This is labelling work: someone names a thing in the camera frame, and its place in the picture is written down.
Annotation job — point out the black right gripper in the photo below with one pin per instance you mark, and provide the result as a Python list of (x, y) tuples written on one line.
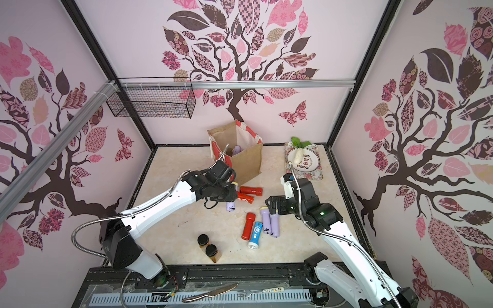
[(278, 205)]

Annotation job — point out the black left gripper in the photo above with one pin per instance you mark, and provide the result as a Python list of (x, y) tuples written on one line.
[(230, 197)]

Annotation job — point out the red flashlight silver head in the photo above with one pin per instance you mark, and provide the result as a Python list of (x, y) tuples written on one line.
[(247, 198)]

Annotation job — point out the purple flashlight yellow head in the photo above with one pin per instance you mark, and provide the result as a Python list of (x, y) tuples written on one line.
[(237, 149)]

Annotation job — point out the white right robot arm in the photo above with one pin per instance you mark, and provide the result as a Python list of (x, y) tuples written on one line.
[(364, 283)]

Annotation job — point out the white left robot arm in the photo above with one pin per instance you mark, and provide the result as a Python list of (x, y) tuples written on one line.
[(119, 233)]

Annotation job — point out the red and brown tote bag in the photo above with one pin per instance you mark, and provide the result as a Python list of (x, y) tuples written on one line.
[(246, 164)]

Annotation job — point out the red flashlight top right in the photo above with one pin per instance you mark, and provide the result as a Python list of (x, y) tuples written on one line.
[(256, 191)]

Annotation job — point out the floral plate with radish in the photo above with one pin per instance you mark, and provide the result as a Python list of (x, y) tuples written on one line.
[(304, 158)]

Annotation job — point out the red flashlight upright row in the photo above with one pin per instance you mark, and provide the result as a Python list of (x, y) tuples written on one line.
[(249, 223)]

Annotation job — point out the blue flashlight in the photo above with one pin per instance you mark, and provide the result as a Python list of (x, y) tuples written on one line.
[(255, 236)]

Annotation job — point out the black cap jar rear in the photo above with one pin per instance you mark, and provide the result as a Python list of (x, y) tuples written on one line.
[(203, 242)]

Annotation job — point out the black cap jar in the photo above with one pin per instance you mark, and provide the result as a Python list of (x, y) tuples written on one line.
[(213, 253), (203, 242)]

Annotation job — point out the black cap jar front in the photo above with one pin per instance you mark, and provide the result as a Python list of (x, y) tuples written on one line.
[(213, 253)]

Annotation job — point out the silver fork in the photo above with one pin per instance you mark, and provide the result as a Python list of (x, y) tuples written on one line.
[(244, 294)]

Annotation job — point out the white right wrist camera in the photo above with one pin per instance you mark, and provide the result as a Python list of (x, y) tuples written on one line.
[(286, 181)]

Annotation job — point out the black wire basket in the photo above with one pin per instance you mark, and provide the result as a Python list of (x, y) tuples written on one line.
[(168, 97)]

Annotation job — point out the aluminium rail back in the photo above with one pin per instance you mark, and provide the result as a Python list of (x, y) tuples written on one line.
[(263, 84)]

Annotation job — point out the aluminium rail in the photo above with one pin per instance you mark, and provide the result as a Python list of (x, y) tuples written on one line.
[(15, 192), (263, 84)]

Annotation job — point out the wooden handled knife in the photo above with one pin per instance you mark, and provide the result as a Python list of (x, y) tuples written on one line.
[(210, 294)]

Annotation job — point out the aluminium rail left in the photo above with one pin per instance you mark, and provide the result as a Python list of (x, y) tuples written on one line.
[(15, 192)]

